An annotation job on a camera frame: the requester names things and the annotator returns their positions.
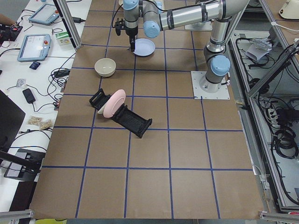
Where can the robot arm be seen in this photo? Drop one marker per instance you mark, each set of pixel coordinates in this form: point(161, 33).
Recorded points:
point(220, 14)

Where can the far teach pendant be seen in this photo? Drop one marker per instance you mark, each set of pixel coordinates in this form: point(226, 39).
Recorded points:
point(45, 15)

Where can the black dish rack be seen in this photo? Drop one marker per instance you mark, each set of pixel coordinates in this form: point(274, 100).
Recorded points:
point(123, 116)

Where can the blue plate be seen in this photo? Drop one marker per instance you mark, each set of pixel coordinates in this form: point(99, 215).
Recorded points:
point(144, 47)

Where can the near teach pendant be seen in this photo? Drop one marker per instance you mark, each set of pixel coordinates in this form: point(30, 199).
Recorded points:
point(34, 48)

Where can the cream plate in rack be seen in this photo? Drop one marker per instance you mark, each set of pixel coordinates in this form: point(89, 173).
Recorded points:
point(101, 110)

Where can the aluminium frame post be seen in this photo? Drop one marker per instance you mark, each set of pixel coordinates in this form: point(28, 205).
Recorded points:
point(64, 12)

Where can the black power adapter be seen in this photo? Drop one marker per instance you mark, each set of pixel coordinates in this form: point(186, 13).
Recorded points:
point(29, 95)

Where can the person forearm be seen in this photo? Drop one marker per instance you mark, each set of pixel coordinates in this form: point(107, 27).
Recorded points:
point(4, 20)

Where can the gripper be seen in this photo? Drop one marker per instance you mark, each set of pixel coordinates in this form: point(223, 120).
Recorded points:
point(131, 31)

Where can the teach pendant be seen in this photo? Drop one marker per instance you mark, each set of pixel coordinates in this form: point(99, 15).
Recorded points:
point(34, 48)
point(45, 15)

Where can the green white box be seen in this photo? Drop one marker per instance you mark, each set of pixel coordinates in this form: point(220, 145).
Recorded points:
point(63, 38)

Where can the pink plate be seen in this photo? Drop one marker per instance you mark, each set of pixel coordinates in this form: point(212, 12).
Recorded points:
point(114, 103)

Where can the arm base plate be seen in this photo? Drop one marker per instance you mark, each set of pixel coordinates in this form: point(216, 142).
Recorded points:
point(202, 89)
point(200, 26)

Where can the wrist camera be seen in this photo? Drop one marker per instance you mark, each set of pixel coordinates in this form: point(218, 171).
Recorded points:
point(119, 26)

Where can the cream bowl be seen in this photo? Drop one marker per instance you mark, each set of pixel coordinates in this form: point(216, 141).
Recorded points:
point(105, 67)

